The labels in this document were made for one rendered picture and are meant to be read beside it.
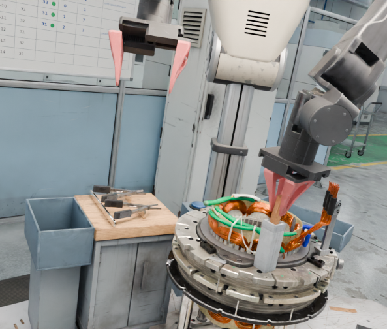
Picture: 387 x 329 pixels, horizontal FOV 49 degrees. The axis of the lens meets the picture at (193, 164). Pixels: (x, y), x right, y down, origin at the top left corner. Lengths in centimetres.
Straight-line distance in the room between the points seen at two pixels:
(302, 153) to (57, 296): 59
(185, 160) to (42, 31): 130
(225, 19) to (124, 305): 77
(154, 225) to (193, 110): 220
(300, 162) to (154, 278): 48
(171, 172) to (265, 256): 259
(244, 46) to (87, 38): 192
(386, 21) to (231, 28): 57
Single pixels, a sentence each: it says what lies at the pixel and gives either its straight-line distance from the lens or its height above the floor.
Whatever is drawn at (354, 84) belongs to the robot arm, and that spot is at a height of 143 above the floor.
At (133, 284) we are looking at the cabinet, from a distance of 99.
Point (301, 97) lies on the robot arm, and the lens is 66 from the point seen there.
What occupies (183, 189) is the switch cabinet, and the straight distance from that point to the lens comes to 319.
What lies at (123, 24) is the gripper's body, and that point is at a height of 146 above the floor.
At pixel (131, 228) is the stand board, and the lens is 90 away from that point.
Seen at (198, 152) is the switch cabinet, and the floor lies 71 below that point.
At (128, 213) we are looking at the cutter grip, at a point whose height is 109.
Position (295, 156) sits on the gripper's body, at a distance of 67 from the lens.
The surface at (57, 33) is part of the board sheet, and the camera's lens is 292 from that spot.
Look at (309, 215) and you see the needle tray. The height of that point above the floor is 105.
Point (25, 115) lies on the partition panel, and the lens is 296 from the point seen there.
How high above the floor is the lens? 145
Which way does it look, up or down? 16 degrees down
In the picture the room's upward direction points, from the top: 9 degrees clockwise
